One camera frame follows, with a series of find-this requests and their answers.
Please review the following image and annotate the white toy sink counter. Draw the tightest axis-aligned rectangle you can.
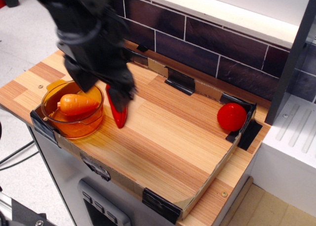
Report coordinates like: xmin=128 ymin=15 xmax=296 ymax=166
xmin=251 ymin=95 xmax=316 ymax=216

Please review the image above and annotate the cardboard fence with black tape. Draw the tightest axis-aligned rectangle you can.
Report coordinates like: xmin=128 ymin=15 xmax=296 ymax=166
xmin=30 ymin=51 xmax=267 ymax=226

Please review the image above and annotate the dark grey upright post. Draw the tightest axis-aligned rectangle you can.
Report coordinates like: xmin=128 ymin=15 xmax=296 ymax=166
xmin=265 ymin=0 xmax=316 ymax=125

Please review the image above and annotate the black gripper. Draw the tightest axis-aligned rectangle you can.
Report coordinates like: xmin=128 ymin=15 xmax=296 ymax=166
xmin=57 ymin=31 xmax=136 ymax=113

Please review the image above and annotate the red toy pepper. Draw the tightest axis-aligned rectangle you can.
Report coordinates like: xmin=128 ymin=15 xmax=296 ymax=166
xmin=106 ymin=84 xmax=128 ymax=129

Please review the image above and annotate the black floor cable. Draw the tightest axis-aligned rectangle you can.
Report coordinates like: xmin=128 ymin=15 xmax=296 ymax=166
xmin=0 ymin=140 xmax=40 ymax=171

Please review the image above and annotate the red toy tomato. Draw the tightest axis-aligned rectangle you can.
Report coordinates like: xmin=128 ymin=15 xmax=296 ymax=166
xmin=217 ymin=103 xmax=247 ymax=131

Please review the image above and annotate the orange transparent plastic pot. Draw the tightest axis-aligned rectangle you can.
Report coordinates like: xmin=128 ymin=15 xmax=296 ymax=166
xmin=41 ymin=80 xmax=104 ymax=139

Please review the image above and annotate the grey control panel with buttons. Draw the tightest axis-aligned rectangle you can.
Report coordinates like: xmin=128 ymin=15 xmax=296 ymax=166
xmin=78 ymin=180 xmax=132 ymax=226

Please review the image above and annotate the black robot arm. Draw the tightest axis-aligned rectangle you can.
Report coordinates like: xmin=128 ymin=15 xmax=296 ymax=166
xmin=37 ymin=0 xmax=136 ymax=112

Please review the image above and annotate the orange toy carrot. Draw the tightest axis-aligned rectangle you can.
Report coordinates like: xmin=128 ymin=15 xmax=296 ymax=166
xmin=57 ymin=94 xmax=100 ymax=116

